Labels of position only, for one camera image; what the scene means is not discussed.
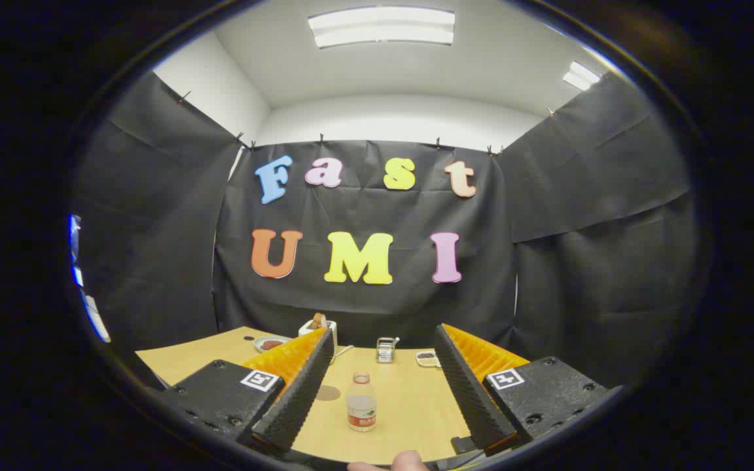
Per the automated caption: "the large ceiling light panel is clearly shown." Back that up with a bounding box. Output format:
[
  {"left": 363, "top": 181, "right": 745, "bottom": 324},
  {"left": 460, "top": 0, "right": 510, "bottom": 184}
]
[{"left": 308, "top": 7, "right": 456, "bottom": 48}]

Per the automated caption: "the white toaster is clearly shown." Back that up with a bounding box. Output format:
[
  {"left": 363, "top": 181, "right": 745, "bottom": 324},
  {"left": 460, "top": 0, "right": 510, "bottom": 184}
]
[{"left": 298, "top": 319, "right": 338, "bottom": 354}]

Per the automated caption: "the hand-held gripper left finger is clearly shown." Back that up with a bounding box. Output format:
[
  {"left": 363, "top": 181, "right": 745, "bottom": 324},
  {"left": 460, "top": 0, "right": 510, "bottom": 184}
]
[{"left": 161, "top": 327, "right": 336, "bottom": 455}]

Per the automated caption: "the wooden table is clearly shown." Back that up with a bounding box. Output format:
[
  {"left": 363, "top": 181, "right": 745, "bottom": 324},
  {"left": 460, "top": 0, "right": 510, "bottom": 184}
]
[{"left": 136, "top": 326, "right": 476, "bottom": 465}]

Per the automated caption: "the clear plastic juice bottle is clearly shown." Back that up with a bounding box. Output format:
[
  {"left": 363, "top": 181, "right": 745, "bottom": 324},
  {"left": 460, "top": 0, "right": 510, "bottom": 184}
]
[{"left": 346, "top": 372, "right": 378, "bottom": 432}]

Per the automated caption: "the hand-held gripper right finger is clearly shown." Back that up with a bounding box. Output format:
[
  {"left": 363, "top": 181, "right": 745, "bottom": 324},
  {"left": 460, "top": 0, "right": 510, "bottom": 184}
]
[{"left": 434, "top": 323, "right": 623, "bottom": 459}]

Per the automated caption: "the small ceiling light panel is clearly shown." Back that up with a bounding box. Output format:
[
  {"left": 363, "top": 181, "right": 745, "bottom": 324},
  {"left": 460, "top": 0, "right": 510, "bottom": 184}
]
[{"left": 563, "top": 61, "right": 601, "bottom": 91}]

